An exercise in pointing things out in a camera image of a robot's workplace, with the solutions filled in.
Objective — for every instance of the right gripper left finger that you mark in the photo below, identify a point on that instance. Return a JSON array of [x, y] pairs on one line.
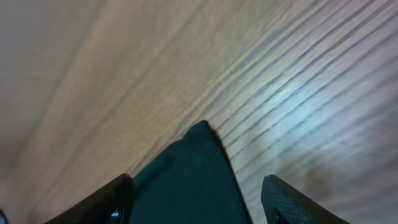
[[110, 204]]

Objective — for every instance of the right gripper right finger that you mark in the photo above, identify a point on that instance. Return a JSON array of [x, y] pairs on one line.
[[283, 204]]

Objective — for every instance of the black polo shirt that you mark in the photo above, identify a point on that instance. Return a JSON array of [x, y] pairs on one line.
[[191, 181]]

